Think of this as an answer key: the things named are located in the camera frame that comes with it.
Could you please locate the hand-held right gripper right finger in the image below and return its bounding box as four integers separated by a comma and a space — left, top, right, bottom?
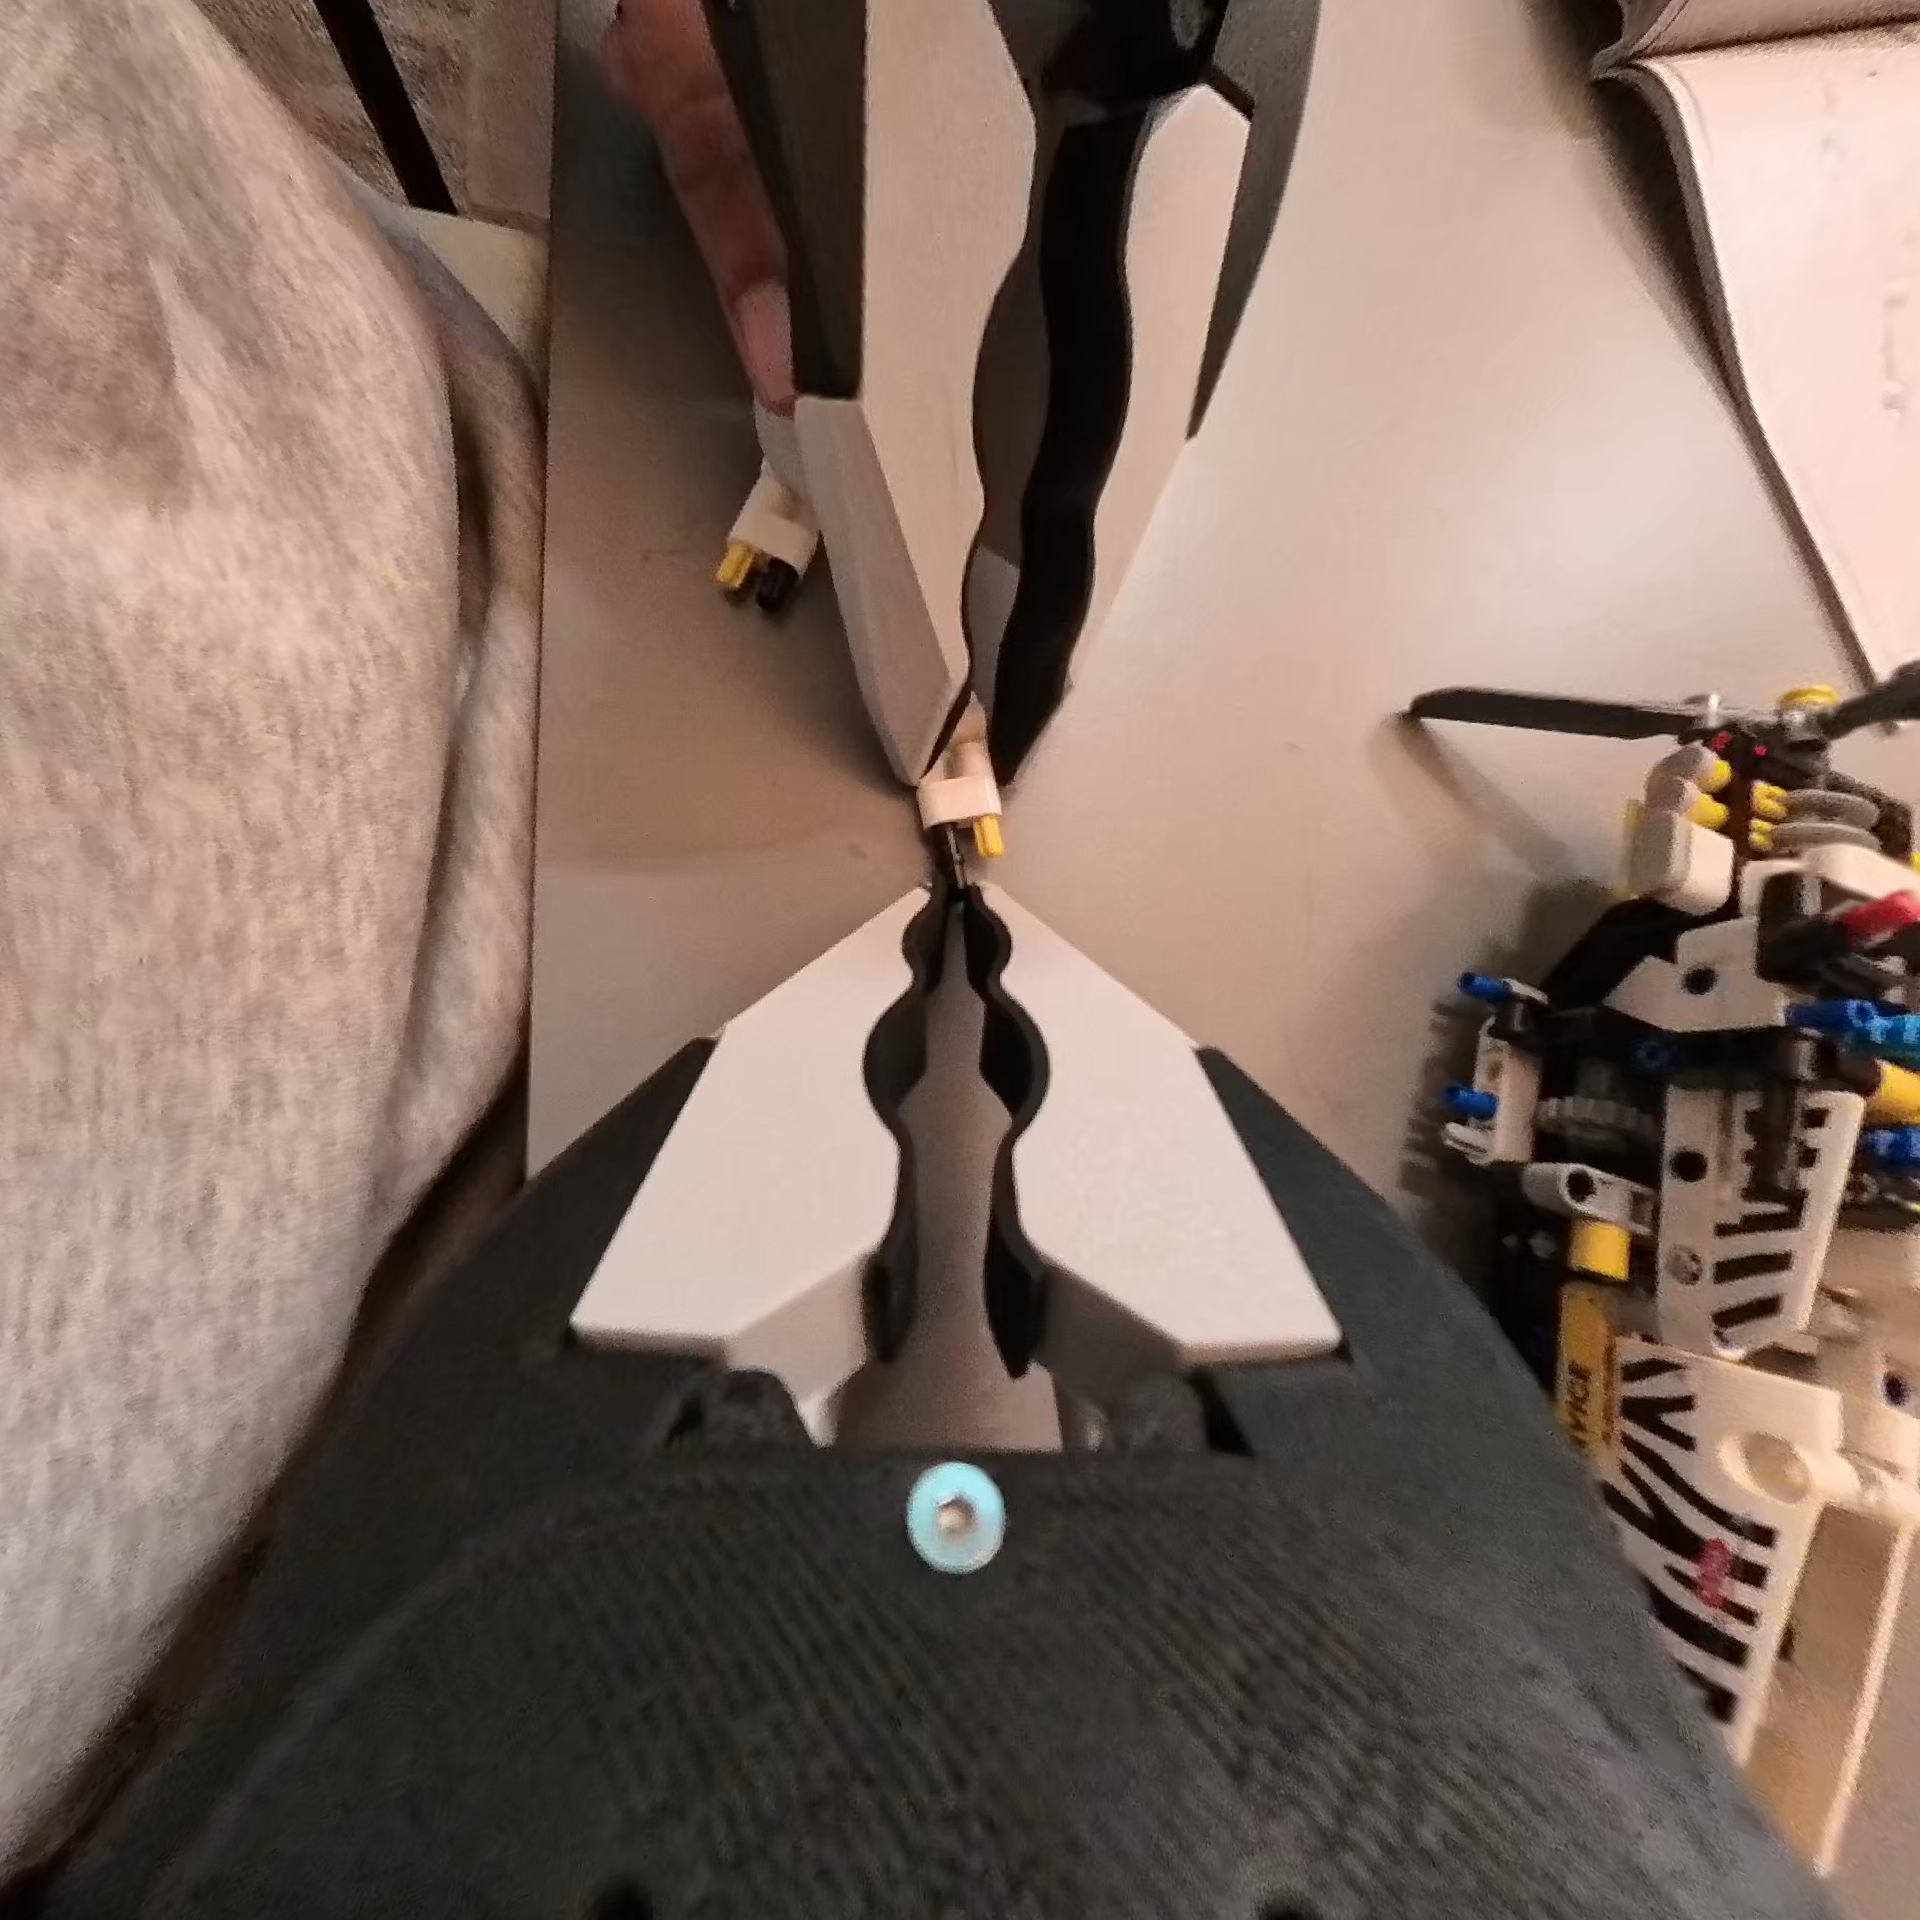
959, 882, 1343, 1382

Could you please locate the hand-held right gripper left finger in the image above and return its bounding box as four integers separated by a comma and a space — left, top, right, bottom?
566, 882, 945, 1368

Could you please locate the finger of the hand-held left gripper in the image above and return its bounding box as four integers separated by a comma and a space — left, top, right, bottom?
791, 0, 1042, 789
982, 82, 1261, 783

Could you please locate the white lego connector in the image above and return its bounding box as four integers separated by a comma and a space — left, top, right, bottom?
918, 731, 1004, 827

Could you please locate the lego instruction booklet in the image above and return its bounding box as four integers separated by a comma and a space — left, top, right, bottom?
1586, 0, 1920, 684

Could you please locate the white lego sub-assembly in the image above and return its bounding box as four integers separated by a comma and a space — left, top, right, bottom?
713, 442, 828, 618

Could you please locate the lego plane model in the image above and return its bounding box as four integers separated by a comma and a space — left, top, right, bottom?
1407, 656, 1920, 1876

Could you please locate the person's left hand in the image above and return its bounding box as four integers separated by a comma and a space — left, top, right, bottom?
599, 0, 800, 408

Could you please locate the black office chair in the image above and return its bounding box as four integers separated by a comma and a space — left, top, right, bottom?
311, 0, 458, 214

